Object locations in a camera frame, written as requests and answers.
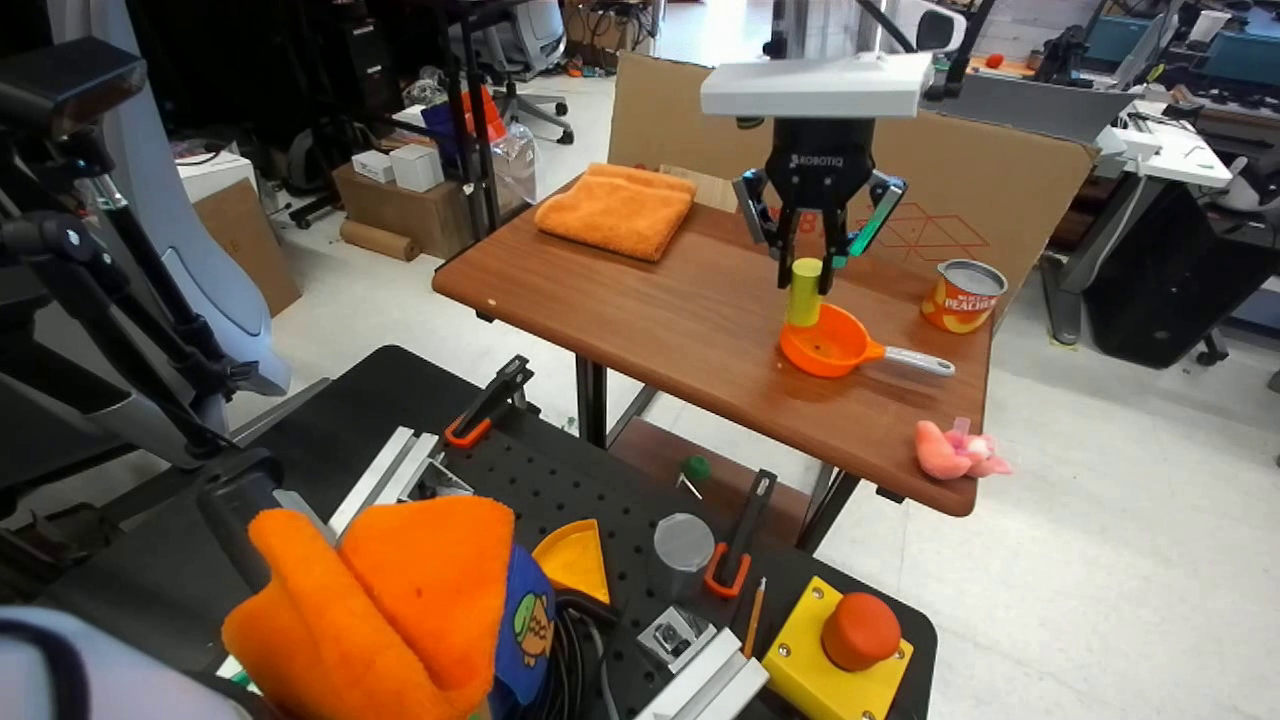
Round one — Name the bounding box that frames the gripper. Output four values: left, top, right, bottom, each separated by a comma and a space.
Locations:
733, 118, 909, 296

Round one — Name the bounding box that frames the yellow cylinder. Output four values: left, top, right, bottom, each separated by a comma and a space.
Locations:
786, 257, 825, 329

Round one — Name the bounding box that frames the grey cylinder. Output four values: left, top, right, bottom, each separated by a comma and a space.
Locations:
653, 513, 716, 602

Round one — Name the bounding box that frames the light wooden board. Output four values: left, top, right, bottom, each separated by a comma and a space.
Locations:
660, 165, 742, 214

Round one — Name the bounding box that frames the large cardboard sheet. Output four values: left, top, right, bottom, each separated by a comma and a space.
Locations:
607, 52, 1099, 323

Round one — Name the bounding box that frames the orange labelled tin can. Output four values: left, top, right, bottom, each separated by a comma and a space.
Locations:
921, 259, 1009, 335

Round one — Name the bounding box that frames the folded orange towel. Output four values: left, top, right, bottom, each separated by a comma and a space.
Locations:
533, 163, 699, 264

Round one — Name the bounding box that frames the pink plush toy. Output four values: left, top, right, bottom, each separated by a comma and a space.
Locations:
914, 417, 1014, 482

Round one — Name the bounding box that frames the clear plastic bag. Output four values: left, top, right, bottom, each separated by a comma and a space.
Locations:
490, 120, 539, 207

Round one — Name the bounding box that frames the black and orange clamp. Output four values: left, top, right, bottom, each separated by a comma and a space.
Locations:
444, 355, 535, 449
704, 469, 779, 600

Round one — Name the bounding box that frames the office chair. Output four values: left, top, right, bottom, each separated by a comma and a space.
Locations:
468, 0, 577, 147

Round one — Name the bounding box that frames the white desk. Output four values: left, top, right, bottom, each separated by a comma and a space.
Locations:
1038, 98, 1235, 347

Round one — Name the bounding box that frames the black cabinet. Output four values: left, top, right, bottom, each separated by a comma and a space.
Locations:
1084, 183, 1280, 369

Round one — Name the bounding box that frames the black stand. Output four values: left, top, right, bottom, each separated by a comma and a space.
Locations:
436, 0, 503, 243

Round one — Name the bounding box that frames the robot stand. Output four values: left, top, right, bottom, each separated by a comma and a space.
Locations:
40, 345, 939, 720

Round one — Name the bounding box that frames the pencil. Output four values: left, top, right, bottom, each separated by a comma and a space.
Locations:
741, 577, 769, 659

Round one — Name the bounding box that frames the brown cardboard box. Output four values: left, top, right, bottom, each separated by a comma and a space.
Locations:
332, 163, 501, 260

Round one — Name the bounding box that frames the yellow wedge shaped bowl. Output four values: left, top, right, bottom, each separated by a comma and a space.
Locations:
531, 518, 612, 606

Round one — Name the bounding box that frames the brown paper roll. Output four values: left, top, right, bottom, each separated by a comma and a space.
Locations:
339, 218, 423, 264

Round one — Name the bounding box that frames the yellow box with red button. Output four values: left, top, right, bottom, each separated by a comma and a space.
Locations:
761, 575, 915, 720

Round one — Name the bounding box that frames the row of monitors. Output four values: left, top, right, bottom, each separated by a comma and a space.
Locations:
1084, 8, 1280, 89

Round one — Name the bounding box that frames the blue cloth with fish print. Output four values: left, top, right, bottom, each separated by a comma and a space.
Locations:
489, 544, 557, 717

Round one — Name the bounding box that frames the orange cloth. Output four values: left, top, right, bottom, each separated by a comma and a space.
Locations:
221, 496, 517, 720

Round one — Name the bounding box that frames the cardboard box with white top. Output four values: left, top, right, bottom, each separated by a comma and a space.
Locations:
176, 150, 304, 318

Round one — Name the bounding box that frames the orange pan with grey handle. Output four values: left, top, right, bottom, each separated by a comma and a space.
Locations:
779, 302, 957, 380

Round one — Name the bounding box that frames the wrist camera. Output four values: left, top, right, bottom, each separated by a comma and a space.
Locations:
700, 52, 936, 120

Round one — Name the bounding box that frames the small metal bracket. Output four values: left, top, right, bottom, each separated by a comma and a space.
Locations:
637, 604, 718, 673

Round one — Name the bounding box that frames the aluminium rail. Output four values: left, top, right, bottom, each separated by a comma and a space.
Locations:
634, 627, 770, 720
327, 426, 475, 538

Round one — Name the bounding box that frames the coil of black cable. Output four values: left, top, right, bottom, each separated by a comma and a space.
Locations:
543, 594, 623, 720

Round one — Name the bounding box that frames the camera on tripod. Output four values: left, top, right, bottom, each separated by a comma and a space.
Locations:
0, 38, 291, 521

